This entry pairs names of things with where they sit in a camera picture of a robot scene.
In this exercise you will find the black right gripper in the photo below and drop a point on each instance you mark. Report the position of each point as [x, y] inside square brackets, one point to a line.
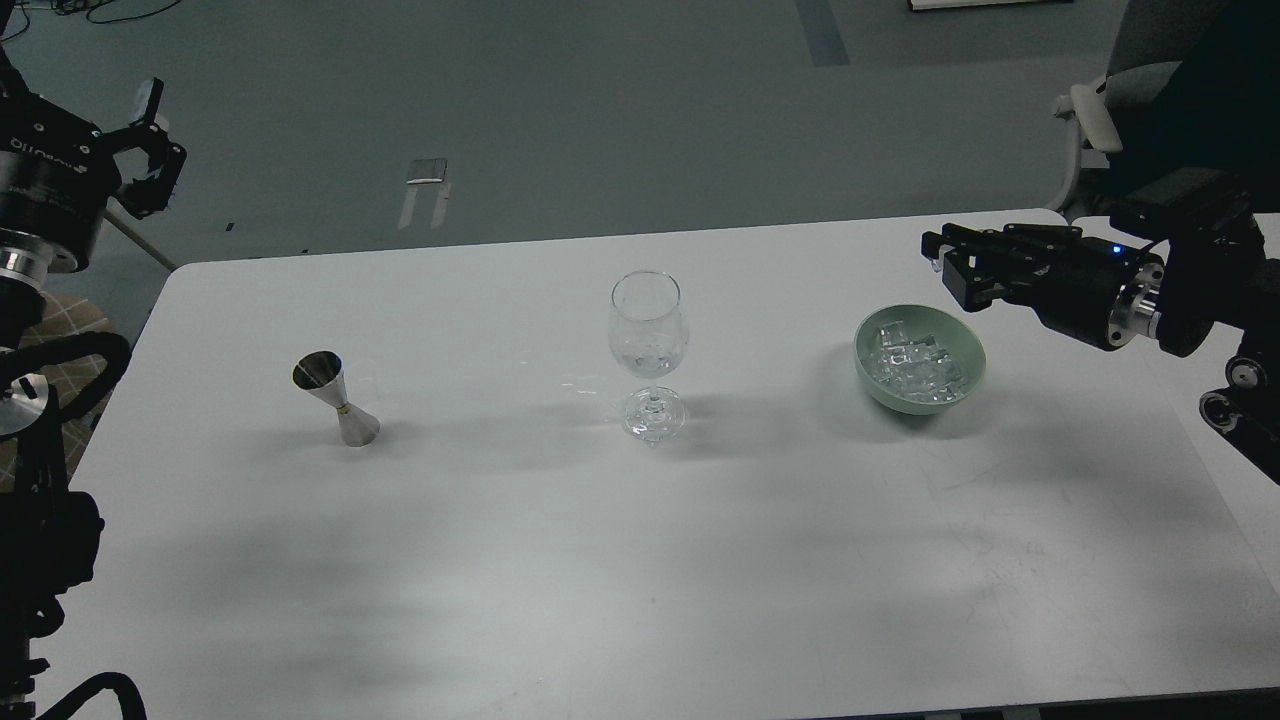
[1098, 292]

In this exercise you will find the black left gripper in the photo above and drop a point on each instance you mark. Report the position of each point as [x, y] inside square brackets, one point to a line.
[58, 172]

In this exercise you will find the clear ice cubes pile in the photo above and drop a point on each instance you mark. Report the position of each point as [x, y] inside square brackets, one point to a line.
[917, 368]

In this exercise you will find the steel cocktail jigger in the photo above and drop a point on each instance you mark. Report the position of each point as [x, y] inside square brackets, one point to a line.
[322, 375]

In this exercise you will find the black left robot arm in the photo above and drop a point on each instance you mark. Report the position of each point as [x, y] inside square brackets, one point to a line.
[51, 534]

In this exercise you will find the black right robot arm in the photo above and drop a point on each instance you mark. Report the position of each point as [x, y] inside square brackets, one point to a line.
[1203, 264]

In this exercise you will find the clear wine glass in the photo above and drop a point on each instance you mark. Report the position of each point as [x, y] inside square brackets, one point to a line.
[648, 337]

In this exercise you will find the green bowl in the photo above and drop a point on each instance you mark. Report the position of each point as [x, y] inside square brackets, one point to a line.
[957, 336]

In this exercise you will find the grey chair with plaid cushion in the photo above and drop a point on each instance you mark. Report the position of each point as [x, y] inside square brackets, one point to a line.
[63, 316]

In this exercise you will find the blue floor tape strip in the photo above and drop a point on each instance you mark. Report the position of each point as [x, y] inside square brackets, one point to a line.
[822, 33]

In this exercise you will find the seated person in green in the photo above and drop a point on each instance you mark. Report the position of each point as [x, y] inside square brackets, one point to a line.
[1220, 110]

